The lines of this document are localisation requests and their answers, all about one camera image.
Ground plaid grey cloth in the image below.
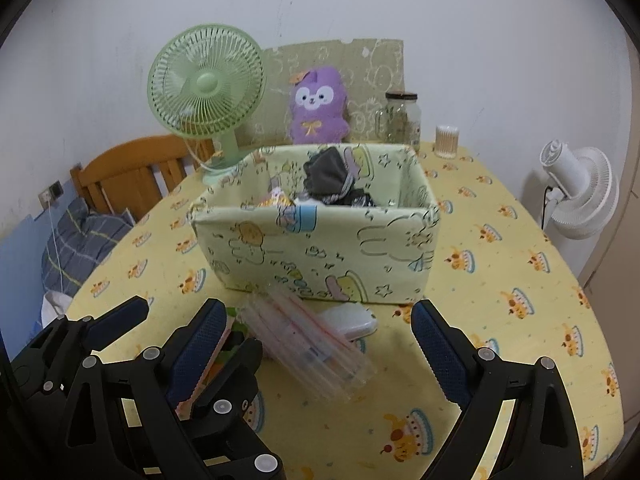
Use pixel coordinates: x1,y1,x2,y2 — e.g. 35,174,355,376
40,196,133,296

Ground printed cardboard panel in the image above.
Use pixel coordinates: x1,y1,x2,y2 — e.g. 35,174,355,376
237,37,406,148

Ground glass jar with dark lid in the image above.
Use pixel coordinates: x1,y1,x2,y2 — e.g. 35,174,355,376
375,91,421,153

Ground printed fabric storage box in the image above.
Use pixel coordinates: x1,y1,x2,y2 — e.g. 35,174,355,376
190,142,442,306

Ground wooden chair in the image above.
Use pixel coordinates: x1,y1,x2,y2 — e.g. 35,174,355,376
70,135,216,218

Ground yellow printed tablecloth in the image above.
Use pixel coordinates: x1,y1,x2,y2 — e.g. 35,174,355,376
65,141,626,480

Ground green desk fan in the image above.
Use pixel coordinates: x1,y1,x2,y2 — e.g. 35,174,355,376
147,22,267,188

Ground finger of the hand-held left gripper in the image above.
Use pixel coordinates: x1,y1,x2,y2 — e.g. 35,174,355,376
75,295,151,357
180,337,287,480

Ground white tissue packet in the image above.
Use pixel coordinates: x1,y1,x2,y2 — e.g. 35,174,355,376
317,305,377,340

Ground black plastic bundle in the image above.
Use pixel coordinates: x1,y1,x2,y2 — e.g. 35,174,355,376
345,187,376,207

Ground white standing fan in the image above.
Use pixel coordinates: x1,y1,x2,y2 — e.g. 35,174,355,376
539,139,621,286

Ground cotton swab container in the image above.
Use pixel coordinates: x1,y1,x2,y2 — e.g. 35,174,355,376
434,125,460,159

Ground white cable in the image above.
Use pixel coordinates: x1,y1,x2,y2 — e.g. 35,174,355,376
49,195,65,306

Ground white cloth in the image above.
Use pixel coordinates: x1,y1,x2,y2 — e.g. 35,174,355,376
41,290,76,328

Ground grey drawstring pouch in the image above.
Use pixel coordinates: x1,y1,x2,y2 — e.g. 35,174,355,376
303,146,358,206

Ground clear plastic zip bags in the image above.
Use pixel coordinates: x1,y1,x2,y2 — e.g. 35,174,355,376
235,287,378,403

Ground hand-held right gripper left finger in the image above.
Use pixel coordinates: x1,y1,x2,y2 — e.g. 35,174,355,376
52,298,228,480

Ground purple plush toy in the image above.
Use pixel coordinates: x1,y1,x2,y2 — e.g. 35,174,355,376
289,66,351,145

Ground wall socket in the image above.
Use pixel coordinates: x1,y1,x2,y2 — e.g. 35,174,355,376
39,180,65,207

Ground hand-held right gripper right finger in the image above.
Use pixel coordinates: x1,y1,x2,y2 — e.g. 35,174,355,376
410,299,586,480

